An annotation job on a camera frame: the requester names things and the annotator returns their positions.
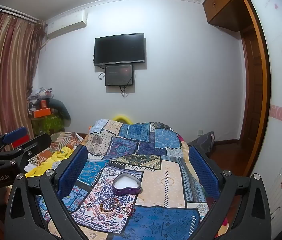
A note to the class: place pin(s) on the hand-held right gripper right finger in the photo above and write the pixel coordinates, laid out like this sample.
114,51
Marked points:
202,167

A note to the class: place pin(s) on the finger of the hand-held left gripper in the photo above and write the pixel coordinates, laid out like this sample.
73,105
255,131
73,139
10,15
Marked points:
15,133
37,142

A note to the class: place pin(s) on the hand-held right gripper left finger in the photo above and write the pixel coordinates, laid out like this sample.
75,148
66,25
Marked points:
73,171

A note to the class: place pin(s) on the purple heart-shaped tin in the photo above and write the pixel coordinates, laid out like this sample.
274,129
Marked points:
126,185

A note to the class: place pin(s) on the red box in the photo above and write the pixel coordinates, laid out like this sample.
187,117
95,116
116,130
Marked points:
20,141

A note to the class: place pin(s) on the green covered table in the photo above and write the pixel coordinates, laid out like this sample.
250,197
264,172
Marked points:
47,126

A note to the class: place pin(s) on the yellow cloth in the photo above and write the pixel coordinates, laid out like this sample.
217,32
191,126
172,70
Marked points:
56,156

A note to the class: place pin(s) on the dark grey bag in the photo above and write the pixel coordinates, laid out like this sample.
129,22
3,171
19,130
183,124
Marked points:
202,142

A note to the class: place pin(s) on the orange patterned quilt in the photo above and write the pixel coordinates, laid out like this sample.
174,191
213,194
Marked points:
63,138

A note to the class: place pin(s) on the flat orange box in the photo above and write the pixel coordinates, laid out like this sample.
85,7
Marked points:
41,112

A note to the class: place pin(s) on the small orange box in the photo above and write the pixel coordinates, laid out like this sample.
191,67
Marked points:
43,104

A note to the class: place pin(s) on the grey green cushion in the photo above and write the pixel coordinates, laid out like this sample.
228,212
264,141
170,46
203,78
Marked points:
61,108

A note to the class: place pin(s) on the pile of clutter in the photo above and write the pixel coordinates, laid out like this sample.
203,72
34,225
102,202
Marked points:
40,95

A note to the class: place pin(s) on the patchwork printed blanket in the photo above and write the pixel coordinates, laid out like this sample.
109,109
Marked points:
156,155

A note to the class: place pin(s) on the striped brown curtain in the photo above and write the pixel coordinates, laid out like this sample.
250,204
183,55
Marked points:
6,67

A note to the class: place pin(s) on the small black monitor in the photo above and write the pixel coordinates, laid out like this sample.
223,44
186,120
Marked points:
119,75

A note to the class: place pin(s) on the white wardrobe sliding door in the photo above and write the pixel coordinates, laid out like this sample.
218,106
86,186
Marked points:
280,85

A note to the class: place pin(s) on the white air conditioner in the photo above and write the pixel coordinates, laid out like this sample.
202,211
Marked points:
67,23

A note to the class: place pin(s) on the wooden overhead cabinet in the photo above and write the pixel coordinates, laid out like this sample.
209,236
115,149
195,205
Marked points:
221,7

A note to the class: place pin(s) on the white wall socket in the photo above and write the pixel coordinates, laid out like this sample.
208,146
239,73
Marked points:
199,132

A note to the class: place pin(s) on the wooden door frame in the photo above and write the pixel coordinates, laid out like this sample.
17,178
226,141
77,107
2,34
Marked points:
262,92

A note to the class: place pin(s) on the curtain rail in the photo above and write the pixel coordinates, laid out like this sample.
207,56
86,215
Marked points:
18,13

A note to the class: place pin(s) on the black wall television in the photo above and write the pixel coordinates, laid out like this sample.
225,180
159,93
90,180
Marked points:
119,48

